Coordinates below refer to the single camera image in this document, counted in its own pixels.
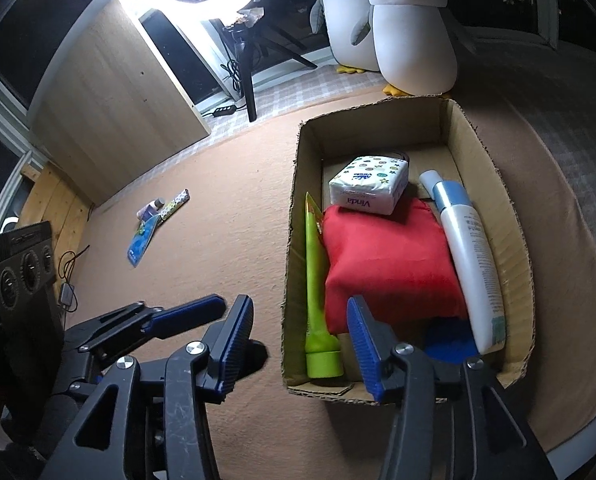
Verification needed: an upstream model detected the large penguin plush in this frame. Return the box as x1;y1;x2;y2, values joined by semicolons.
308;0;383;75

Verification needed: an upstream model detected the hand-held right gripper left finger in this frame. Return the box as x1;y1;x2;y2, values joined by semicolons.
38;294;255;480

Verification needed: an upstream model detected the light wooden cabinet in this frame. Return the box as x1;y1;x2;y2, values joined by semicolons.
28;0;211;206

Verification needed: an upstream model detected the black power cable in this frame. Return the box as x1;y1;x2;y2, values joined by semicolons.
220;59;245;103

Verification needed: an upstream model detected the white and blue tube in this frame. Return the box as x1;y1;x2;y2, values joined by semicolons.
418;170;507;355

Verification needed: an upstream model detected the window with white frame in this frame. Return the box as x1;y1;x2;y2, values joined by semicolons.
453;0;564;51

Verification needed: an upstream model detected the brown mat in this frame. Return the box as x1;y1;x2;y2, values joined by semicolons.
8;87;596;480

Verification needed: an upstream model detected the lime green tube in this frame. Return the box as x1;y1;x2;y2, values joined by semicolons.
304;191;345;380

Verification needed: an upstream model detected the cardboard box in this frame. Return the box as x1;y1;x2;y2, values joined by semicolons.
280;95;536;403

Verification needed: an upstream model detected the thin black cable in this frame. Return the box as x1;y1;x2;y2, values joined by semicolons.
56;245;91;306

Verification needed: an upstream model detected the small purple bottle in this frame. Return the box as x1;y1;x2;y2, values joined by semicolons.
136;199;166;221

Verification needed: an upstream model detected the small patterned packet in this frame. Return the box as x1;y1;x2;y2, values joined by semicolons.
158;188;191;222

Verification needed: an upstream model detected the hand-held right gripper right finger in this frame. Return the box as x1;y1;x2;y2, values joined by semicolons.
346;295;559;480

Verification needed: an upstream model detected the blue round lid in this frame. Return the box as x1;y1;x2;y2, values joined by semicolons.
423;320;479;363

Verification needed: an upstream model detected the clear crinkled wrapper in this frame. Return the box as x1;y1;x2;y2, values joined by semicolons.
237;6;265;29

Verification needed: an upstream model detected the red cloth pouch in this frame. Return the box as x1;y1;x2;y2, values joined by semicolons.
323;197;469;336

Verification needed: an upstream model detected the small penguin plush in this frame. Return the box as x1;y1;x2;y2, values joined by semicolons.
350;0;459;98

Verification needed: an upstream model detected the patterned tissue pack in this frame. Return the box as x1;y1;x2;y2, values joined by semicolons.
328;155;409;216

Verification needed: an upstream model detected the blue flat packet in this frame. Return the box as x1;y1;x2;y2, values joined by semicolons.
126;212;163;265

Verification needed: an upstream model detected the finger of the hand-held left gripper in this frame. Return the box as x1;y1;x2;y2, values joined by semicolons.
64;295;227;356
52;347;128;400

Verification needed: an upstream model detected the wooden slat platform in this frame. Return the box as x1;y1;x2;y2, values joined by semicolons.
18;152;94;261

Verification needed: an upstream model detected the black tripod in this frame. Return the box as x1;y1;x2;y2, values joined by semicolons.
210;10;319;122

